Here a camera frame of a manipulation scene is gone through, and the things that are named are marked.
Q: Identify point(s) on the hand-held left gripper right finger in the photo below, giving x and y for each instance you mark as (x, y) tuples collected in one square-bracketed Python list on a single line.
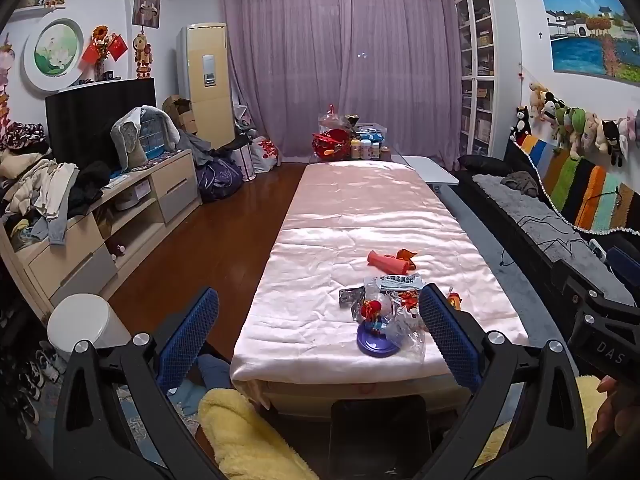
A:
[(450, 340)]

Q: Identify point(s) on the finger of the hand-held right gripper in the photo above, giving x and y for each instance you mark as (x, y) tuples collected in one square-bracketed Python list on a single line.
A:
[(575, 285), (622, 264)]

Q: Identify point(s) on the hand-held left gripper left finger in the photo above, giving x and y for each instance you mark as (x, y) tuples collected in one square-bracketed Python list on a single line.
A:
[(190, 340)]

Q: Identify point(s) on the clear plastic bag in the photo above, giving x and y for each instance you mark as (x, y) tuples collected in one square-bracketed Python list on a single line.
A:
[(402, 332)]

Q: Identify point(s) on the red orange foil wrapper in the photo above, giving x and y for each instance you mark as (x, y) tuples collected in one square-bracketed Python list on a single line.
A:
[(406, 301)]

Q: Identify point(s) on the black waste bin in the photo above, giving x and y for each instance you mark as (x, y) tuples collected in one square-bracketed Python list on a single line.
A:
[(380, 435)]

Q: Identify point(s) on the person's right hand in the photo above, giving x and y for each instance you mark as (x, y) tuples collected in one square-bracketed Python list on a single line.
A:
[(602, 420)]

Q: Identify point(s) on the white power strip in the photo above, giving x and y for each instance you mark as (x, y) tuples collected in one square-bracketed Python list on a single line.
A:
[(597, 249)]

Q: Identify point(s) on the small red yellow item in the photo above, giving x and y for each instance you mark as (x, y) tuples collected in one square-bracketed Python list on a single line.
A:
[(454, 301)]

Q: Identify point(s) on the blue denim clothing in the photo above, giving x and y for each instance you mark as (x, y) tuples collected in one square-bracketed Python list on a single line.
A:
[(205, 380)]

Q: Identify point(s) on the black sofa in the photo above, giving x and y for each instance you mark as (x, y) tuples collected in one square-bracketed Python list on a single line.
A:
[(525, 240)]

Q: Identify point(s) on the blue round lid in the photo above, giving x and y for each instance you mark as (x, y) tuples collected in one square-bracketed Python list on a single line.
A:
[(372, 345)]

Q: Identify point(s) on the grey white snack packet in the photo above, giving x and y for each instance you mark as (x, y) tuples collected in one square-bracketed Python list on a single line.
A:
[(395, 282)]

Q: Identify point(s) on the small red toy figure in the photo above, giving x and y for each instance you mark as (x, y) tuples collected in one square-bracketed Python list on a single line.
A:
[(372, 312)]

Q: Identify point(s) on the grey fur throw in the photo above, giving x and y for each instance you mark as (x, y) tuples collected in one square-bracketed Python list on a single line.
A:
[(530, 210)]

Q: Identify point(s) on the striped crochet blanket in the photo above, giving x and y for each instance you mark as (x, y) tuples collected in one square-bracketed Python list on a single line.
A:
[(580, 185)]

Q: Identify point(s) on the orange translucent wrapper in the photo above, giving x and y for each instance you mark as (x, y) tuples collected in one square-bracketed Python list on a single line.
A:
[(406, 255)]

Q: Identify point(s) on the yellow fluffy rug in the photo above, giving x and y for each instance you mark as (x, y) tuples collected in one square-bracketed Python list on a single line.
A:
[(240, 430)]

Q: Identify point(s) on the red silicone sleeve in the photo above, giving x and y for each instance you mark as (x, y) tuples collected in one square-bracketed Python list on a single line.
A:
[(382, 261)]

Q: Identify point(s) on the white round bin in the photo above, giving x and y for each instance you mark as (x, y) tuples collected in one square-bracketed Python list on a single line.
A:
[(85, 320)]

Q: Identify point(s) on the silver blister pack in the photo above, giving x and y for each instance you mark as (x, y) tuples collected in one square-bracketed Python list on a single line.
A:
[(350, 297)]

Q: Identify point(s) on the dark olive cloth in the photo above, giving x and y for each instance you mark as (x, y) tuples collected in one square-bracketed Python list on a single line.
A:
[(520, 182)]

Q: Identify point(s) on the row of plush toys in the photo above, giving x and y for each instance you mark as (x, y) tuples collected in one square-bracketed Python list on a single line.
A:
[(580, 125)]

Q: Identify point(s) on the beige television cabinet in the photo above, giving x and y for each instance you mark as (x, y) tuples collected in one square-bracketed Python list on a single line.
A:
[(150, 195)]

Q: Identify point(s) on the black cushion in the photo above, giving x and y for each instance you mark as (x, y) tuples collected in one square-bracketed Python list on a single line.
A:
[(480, 162)]

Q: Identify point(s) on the pink satin table cloth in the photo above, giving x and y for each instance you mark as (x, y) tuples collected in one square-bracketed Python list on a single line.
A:
[(360, 210)]

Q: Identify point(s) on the row of shoes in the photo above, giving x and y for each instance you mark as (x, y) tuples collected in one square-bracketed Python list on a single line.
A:
[(35, 380)]

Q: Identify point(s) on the purple bag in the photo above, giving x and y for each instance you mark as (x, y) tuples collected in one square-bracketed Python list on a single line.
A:
[(217, 180)]

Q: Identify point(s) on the black cat plush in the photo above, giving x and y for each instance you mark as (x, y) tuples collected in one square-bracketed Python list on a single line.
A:
[(521, 125)]

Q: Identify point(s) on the white folding table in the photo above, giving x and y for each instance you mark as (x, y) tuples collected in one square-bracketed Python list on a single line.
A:
[(430, 169)]

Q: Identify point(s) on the white red shopping bag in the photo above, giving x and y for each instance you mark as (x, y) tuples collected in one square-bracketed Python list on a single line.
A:
[(265, 155)]

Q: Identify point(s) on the blue bird cage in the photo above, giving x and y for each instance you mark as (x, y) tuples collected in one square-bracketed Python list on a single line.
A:
[(150, 135)]

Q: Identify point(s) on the grey cloth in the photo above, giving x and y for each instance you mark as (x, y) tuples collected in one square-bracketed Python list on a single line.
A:
[(127, 140)]

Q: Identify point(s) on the yellow cap bottle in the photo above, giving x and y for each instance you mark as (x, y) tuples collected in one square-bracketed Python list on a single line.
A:
[(355, 150)]

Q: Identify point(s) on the pile of clothes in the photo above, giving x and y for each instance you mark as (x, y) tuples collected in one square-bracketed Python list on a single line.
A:
[(45, 185)]

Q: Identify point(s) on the clear storage box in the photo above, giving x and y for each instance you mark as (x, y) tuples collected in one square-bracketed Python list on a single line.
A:
[(372, 134)]

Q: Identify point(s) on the cardboard box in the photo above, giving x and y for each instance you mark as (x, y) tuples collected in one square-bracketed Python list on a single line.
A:
[(180, 112)]

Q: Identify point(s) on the red plastic basket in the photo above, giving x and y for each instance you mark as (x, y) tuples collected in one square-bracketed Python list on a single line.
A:
[(330, 145)]

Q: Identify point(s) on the white glass door bookshelf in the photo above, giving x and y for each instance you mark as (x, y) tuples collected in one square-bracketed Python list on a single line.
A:
[(480, 70)]

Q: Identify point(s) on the black television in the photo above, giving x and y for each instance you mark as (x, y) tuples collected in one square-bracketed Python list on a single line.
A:
[(85, 120)]

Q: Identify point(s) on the yellow standing air conditioner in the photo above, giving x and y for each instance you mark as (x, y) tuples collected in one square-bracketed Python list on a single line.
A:
[(207, 85)]

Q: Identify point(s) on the red hanging ornament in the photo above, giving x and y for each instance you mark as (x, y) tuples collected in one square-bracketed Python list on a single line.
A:
[(143, 55)]

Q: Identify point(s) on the purple curtain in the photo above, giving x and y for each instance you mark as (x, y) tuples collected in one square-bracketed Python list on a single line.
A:
[(345, 60)]

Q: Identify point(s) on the sunflower with red flags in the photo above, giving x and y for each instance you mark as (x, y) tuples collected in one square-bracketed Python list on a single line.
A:
[(102, 45)]

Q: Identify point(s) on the blue landscape wall painting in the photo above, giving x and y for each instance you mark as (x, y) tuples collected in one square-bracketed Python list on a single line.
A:
[(590, 35)]

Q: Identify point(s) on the round lotus wall picture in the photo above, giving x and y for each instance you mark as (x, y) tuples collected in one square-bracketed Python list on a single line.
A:
[(52, 52)]

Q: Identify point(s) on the hanging wall scroll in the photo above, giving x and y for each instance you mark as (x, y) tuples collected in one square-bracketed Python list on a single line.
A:
[(147, 0)]

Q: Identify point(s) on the wall shelf with figurines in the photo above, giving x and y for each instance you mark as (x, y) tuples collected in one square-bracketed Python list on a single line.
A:
[(45, 2)]

